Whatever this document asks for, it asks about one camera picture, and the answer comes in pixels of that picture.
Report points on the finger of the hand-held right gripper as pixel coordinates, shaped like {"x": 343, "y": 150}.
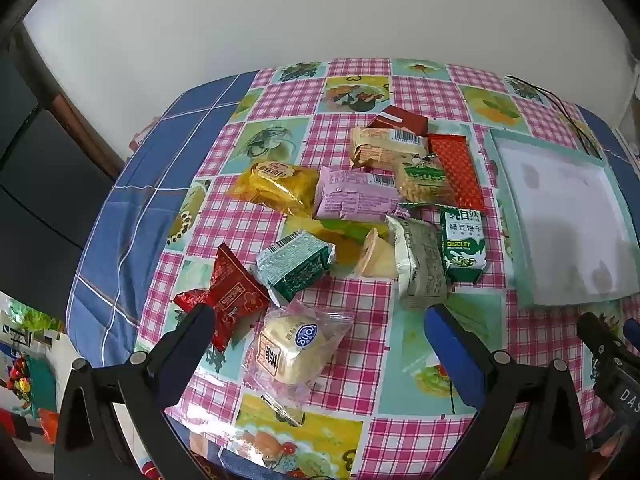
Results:
{"x": 632, "y": 332}
{"x": 597, "y": 332}

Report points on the yellow jelly cup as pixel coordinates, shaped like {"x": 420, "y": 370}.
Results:
{"x": 375, "y": 260}

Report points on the yellow snack packet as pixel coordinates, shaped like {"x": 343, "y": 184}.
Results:
{"x": 277, "y": 185}

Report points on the blue checked cloth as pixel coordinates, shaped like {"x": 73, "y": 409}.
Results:
{"x": 150, "y": 170}

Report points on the colourful floor clutter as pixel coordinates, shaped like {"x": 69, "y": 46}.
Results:
{"x": 25, "y": 375}

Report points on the green and beige snack packet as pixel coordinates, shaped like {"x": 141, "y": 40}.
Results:
{"x": 425, "y": 181}

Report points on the clear packet with white bun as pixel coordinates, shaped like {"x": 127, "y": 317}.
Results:
{"x": 295, "y": 347}

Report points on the dark red snack box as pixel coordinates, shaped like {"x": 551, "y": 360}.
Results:
{"x": 400, "y": 120}

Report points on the yellow-green snack packet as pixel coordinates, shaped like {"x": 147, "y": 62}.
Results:
{"x": 337, "y": 232}

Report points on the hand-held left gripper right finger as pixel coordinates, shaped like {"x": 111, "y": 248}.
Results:
{"x": 457, "y": 360}

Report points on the red snack packet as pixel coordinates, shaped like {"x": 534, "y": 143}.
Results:
{"x": 227, "y": 300}

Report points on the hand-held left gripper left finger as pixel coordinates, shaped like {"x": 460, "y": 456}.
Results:
{"x": 182, "y": 357}

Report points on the pink snack packet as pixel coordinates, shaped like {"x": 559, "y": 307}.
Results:
{"x": 355, "y": 196}

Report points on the beige barcode snack packet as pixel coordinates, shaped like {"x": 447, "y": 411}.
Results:
{"x": 387, "y": 147}

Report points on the pink checked printed tablecloth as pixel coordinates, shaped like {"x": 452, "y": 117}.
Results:
{"x": 350, "y": 377}

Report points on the green biscuit box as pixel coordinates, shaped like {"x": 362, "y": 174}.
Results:
{"x": 462, "y": 252}

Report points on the grey-beige snack packet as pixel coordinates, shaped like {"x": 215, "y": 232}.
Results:
{"x": 420, "y": 267}

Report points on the orange-red patterned snack packet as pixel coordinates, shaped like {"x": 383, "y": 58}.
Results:
{"x": 459, "y": 172}

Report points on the green and white snack packet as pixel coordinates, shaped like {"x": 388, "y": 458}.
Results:
{"x": 295, "y": 265}

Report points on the white tray with teal rim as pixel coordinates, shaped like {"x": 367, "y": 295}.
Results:
{"x": 560, "y": 220}

